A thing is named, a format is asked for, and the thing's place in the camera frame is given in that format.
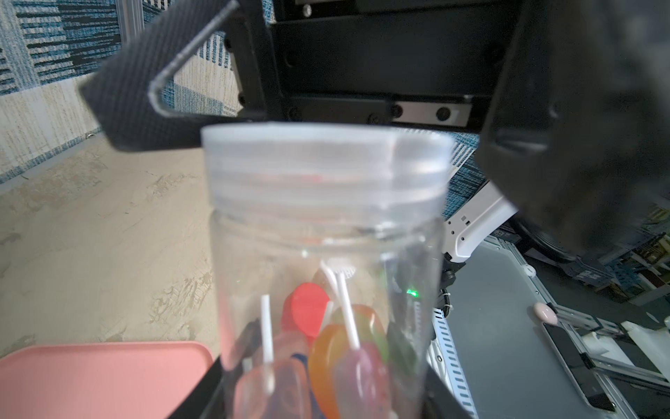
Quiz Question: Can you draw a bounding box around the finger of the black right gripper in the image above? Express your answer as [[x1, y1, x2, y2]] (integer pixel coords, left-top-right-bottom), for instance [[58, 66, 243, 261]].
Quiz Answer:
[[80, 1, 272, 152], [476, 1, 669, 253]]

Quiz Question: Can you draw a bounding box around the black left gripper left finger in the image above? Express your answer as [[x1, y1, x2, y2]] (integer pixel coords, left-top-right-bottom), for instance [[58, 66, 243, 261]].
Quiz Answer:
[[169, 319, 262, 419]]

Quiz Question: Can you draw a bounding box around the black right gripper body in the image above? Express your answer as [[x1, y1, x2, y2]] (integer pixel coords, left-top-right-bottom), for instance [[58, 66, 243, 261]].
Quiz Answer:
[[224, 1, 522, 133]]

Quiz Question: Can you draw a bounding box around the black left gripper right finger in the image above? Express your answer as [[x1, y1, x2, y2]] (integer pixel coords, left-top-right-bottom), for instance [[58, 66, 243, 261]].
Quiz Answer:
[[423, 367, 472, 419]]

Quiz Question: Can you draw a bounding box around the clear candy jar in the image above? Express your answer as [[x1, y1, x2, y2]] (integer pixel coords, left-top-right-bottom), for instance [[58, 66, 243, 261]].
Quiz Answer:
[[209, 209, 444, 418]]

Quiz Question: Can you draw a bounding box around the white jar lid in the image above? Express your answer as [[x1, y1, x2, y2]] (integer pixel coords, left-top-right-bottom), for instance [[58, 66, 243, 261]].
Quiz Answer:
[[201, 122, 455, 228]]

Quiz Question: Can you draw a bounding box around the red lid candy jar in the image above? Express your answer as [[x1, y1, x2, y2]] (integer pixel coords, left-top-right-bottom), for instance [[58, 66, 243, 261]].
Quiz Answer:
[[281, 283, 331, 344]]

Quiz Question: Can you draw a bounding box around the pink plastic tray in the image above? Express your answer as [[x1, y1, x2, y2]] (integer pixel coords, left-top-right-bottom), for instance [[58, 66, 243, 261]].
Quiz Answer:
[[1, 341, 214, 418]]

